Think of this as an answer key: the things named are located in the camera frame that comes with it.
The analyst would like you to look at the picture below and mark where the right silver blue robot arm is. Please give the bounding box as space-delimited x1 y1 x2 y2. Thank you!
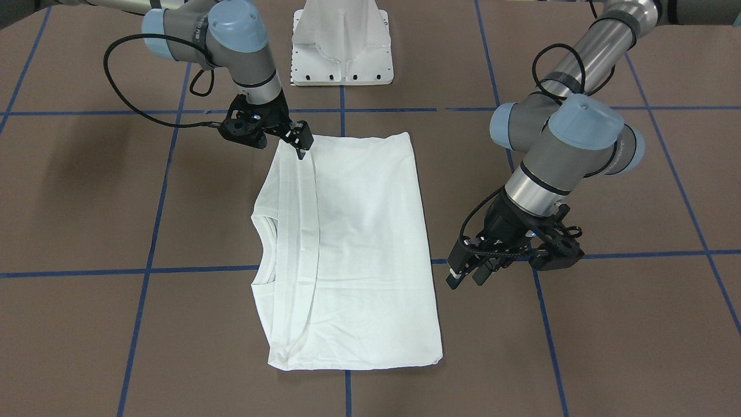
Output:
89 1 313 159

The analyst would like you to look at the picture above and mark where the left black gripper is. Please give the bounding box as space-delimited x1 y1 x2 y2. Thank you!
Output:
446 188 542 290

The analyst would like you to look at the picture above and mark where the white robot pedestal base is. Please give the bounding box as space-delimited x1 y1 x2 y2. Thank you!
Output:
289 1 394 86

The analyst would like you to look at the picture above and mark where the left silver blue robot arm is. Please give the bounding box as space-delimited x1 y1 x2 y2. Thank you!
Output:
446 1 739 288

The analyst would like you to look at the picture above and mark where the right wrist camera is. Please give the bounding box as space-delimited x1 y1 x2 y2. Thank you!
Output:
217 94 267 149

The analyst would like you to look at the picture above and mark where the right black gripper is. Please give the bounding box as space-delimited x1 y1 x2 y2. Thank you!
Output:
255 93 313 160

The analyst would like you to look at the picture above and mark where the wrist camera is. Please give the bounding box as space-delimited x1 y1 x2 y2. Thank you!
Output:
527 203 585 271
217 94 267 149

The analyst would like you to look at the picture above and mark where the white long-sleeve printed shirt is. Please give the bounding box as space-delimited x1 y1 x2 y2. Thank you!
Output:
251 132 443 371

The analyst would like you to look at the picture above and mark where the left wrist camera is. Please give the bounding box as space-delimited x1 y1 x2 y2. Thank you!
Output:
527 203 585 271

